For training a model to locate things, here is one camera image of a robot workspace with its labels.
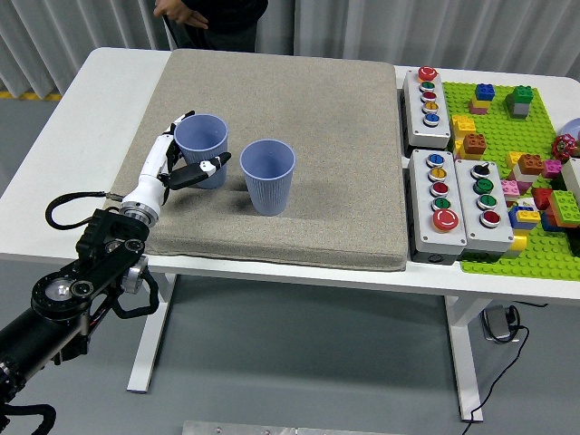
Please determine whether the grey five-button control box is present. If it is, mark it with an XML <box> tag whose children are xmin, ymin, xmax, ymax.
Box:
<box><xmin>401</xmin><ymin>66</ymin><xmax>453</xmax><ymax>150</ymax></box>

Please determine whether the black power cable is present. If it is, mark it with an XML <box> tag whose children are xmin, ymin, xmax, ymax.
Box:
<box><xmin>464</xmin><ymin>305</ymin><xmax>531</xmax><ymax>425</ymax></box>

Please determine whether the lavender plate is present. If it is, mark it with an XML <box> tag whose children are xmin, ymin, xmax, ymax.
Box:
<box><xmin>560</xmin><ymin>116</ymin><xmax>580</xmax><ymax>142</ymax></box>

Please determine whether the green grey brick stack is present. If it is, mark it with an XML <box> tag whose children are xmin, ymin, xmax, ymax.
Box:
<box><xmin>505</xmin><ymin>84</ymin><xmax>535</xmax><ymax>120</ymax></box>

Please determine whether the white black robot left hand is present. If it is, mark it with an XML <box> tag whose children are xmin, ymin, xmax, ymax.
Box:
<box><xmin>121</xmin><ymin>110</ymin><xmax>233</xmax><ymax>211</ymax></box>

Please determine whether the red toy brick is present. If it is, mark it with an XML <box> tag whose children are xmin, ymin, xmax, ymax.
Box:
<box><xmin>530</xmin><ymin>187</ymin><xmax>555</xmax><ymax>212</ymax></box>

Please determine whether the white block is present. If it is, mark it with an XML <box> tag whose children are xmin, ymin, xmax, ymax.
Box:
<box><xmin>560</xmin><ymin>157</ymin><xmax>580</xmax><ymax>206</ymax></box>

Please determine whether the green studded baseplate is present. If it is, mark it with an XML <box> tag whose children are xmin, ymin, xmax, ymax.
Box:
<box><xmin>441</xmin><ymin>80</ymin><xmax>580</xmax><ymax>278</ymax></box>

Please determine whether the grey-brown fabric mat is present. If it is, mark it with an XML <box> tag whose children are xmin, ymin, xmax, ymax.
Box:
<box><xmin>110</xmin><ymin>48</ymin><xmax>410</xmax><ymax>273</ymax></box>

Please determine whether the yellow round toy brick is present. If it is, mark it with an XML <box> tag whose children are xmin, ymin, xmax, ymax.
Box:
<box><xmin>500</xmin><ymin>232</ymin><xmax>529</xmax><ymax>260</ymax></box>

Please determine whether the grey power adapter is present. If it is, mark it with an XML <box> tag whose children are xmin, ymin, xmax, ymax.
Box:
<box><xmin>480</xmin><ymin>304</ymin><xmax>522</xmax><ymax>343</ymax></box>

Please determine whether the white toy brick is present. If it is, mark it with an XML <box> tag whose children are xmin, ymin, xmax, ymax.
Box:
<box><xmin>510</xmin><ymin>166</ymin><xmax>541</xmax><ymax>186</ymax></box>

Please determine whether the blue ribbed plastic cup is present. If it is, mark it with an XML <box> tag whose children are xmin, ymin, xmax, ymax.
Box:
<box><xmin>173</xmin><ymin>113</ymin><xmax>230</xmax><ymax>189</ymax></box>
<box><xmin>239</xmin><ymin>139</ymin><xmax>297</xmax><ymax>218</ymax></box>

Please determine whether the large green toy brick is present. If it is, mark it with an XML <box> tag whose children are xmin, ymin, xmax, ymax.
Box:
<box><xmin>547</xmin><ymin>189</ymin><xmax>580</xmax><ymax>227</ymax></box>

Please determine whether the blue yellow pink brick stack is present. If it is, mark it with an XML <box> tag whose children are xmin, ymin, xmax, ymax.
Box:
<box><xmin>468</xmin><ymin>82</ymin><xmax>497</xmax><ymax>115</ymax></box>

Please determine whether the person's hand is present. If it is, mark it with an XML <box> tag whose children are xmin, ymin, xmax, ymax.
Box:
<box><xmin>153</xmin><ymin>0</ymin><xmax>210</xmax><ymax>31</ymax></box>

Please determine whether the white table leg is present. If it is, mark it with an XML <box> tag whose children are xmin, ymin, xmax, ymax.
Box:
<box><xmin>126</xmin><ymin>271</ymin><xmax>178</xmax><ymax>393</ymax></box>
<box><xmin>443</xmin><ymin>294</ymin><xmax>488</xmax><ymax>422</ymax></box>

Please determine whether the red valve handwheel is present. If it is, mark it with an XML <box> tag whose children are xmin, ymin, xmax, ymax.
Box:
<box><xmin>551</xmin><ymin>134</ymin><xmax>578</xmax><ymax>161</ymax></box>

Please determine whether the grey box with large red button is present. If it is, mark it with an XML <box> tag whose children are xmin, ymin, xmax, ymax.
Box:
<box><xmin>407</xmin><ymin>148</ymin><xmax>469</xmax><ymax>266</ymax></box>

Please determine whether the person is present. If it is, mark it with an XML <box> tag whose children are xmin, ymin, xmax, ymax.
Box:
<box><xmin>153</xmin><ymin>0</ymin><xmax>269</xmax><ymax>53</ymax></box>

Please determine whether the grey four-control switch box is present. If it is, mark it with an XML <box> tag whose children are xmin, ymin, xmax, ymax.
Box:
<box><xmin>453</xmin><ymin>158</ymin><xmax>516</xmax><ymax>264</ymax></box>

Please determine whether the yellow black floor tape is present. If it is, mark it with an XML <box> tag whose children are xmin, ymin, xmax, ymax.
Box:
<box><xmin>0</xmin><ymin>89</ymin><xmax>63</xmax><ymax>103</ymax></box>

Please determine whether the blue yellow toy brick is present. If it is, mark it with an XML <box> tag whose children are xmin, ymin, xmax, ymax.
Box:
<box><xmin>507</xmin><ymin>204</ymin><xmax>543</xmax><ymax>232</ymax></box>

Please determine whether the grey-white curtain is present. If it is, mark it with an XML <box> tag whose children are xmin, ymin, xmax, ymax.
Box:
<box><xmin>0</xmin><ymin>0</ymin><xmax>580</xmax><ymax>103</ymax></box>

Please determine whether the orange toy brick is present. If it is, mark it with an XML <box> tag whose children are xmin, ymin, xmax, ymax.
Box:
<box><xmin>517</xmin><ymin>153</ymin><xmax>545</xmax><ymax>177</ymax></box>
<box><xmin>461</xmin><ymin>132</ymin><xmax>488</xmax><ymax>160</ymax></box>

